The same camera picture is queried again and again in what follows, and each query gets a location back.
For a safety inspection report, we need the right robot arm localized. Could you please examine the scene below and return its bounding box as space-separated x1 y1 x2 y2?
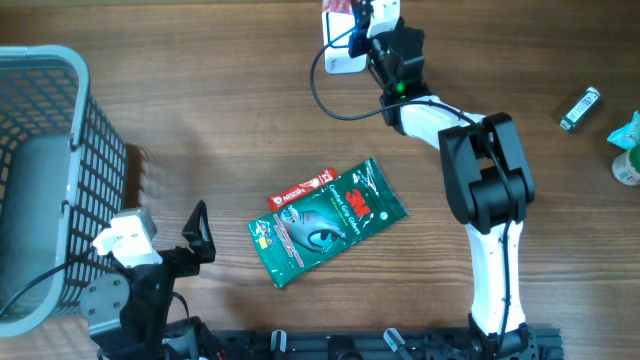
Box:
348 0 535 359

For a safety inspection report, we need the white barcode scanner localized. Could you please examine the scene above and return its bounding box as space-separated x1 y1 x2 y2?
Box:
321 11 367 75

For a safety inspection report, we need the red white small box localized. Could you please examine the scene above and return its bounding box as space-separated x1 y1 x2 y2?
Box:
322 0 352 15

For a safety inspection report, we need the light green tissue pack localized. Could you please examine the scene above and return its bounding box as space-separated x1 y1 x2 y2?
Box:
607 111 640 150

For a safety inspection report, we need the green 3M gloves packet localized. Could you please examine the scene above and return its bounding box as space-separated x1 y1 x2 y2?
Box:
248 158 407 288

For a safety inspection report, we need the green white battery pack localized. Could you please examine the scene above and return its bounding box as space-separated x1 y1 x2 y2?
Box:
559 87 601 133

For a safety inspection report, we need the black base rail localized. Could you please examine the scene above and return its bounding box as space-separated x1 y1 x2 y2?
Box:
199 327 565 360

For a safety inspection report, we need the red Nescafe sachet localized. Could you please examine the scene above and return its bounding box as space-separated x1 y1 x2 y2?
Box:
267 168 338 212

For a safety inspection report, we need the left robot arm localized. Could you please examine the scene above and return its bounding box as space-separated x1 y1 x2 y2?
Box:
80 201 226 359

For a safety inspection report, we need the green lid jar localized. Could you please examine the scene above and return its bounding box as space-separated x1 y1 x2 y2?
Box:
612 145 640 186

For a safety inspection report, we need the grey plastic shopping basket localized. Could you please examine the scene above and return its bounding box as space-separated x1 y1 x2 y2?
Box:
1 45 128 338

